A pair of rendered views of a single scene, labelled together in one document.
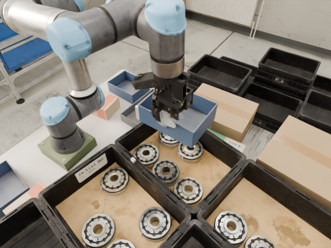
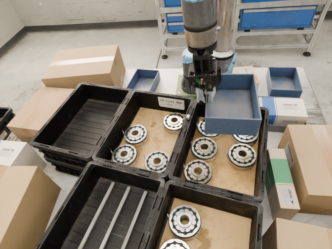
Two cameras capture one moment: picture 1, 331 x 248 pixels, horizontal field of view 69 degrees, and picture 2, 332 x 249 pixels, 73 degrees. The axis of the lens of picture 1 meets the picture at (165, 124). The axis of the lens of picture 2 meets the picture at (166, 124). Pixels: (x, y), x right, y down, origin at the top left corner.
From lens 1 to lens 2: 0.48 m
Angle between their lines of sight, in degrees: 46
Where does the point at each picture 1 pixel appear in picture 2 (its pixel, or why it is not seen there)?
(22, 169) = (162, 82)
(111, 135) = not seen: hidden behind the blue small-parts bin
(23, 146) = (177, 72)
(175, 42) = (189, 9)
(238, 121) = (323, 184)
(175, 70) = (191, 40)
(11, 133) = not seen: hidden behind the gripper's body
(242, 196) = (227, 225)
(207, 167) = (236, 179)
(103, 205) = (154, 128)
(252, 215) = (212, 242)
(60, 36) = not seen: outside the picture
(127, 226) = (148, 149)
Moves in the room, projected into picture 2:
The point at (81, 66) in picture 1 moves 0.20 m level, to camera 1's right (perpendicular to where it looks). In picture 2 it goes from (222, 29) to (254, 50)
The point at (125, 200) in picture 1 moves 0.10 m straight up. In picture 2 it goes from (165, 138) to (163, 123)
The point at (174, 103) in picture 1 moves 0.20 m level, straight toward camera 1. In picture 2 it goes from (192, 74) to (118, 101)
